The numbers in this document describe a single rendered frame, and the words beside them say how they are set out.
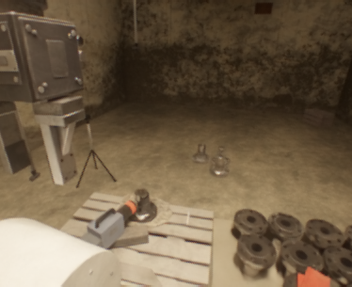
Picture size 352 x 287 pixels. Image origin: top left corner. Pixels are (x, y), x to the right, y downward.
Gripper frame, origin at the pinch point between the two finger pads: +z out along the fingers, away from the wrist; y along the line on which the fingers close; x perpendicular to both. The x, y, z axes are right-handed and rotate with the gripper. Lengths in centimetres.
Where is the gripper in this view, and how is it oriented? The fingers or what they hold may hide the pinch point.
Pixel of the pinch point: (38, 160)
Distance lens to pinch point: 57.0
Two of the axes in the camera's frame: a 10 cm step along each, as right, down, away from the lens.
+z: -0.2, 9.2, 4.0
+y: 9.6, 1.2, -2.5
